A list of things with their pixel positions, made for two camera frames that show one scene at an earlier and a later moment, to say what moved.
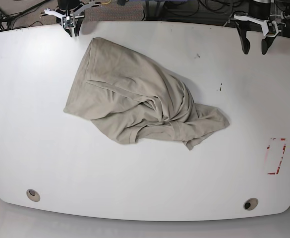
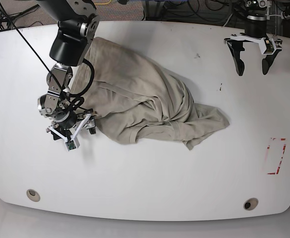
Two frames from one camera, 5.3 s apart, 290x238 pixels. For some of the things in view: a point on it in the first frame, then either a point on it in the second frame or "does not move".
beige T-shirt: [130, 96] does not move
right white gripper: [270, 29] -> [267, 44]
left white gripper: [70, 22] -> [72, 142]
